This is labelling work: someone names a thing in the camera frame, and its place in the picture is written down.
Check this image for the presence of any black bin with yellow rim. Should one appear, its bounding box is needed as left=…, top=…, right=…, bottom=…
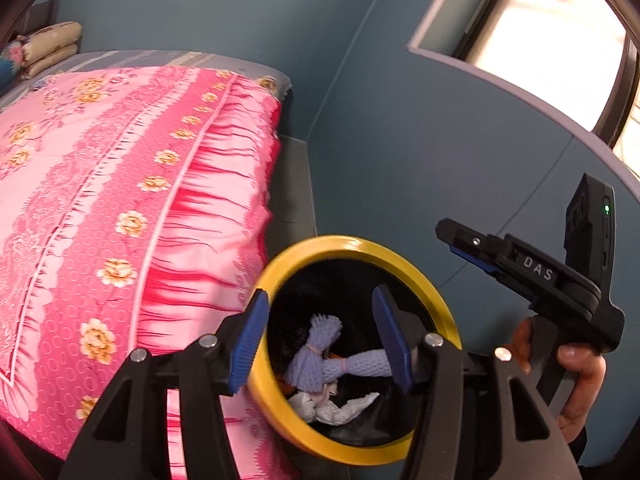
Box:
left=247, top=234, right=463, bottom=467

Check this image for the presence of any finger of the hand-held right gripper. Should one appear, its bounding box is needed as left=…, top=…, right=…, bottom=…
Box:
left=435, top=218, right=507, bottom=262
left=449, top=247, right=502, bottom=278

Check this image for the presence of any person's right hand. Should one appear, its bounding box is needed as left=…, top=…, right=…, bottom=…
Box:
left=510, top=317, right=607, bottom=444

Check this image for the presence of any beige floral folded quilt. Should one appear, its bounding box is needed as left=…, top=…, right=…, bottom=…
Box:
left=17, top=21, right=83, bottom=81

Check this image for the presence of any grey padded headboard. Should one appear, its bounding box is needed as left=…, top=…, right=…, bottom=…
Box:
left=25, top=0, right=58, bottom=36

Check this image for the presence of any window with grey frame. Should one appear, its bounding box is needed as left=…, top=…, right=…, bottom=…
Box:
left=407, top=0, right=640, bottom=181

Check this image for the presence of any blue floral pillow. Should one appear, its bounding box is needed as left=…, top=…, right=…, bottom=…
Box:
left=0, top=40, right=26, bottom=93

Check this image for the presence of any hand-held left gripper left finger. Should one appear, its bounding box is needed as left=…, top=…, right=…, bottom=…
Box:
left=59, top=288, right=271, bottom=480

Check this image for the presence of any purple foam fruit net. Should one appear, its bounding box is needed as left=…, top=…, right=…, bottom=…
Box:
left=325, top=347, right=396, bottom=378
left=284, top=312, right=345, bottom=392

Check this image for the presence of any pink floral blanket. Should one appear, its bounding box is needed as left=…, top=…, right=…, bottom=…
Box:
left=0, top=65, right=321, bottom=480

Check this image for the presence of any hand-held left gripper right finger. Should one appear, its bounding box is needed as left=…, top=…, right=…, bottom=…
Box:
left=371, top=284, right=585, bottom=480

